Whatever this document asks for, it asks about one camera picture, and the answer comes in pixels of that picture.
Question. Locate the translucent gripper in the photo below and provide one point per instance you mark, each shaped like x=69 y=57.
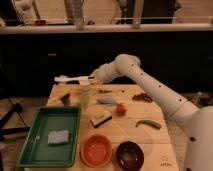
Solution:
x=95 y=79

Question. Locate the white dish brush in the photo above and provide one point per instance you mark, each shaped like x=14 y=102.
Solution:
x=71 y=79

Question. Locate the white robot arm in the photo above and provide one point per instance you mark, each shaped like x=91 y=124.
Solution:
x=197 y=123

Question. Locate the white paper cup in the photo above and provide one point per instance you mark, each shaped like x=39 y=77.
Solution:
x=84 y=88

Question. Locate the light blue cloth piece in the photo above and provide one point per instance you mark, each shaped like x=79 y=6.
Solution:
x=106 y=100

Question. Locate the orange tomato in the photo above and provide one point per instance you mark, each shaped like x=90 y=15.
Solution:
x=121 y=109

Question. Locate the green pepper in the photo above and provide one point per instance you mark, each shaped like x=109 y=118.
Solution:
x=151 y=123

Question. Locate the blue sponge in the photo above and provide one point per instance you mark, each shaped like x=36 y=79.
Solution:
x=58 y=137

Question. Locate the orange bowl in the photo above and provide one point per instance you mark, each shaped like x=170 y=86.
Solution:
x=96 y=151

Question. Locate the green plastic tray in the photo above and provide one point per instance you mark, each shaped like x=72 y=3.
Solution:
x=37 y=153

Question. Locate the dark purple bowl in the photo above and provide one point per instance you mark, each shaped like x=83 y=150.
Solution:
x=129 y=156

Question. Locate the black chair base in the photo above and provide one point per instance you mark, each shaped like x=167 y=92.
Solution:
x=8 y=126

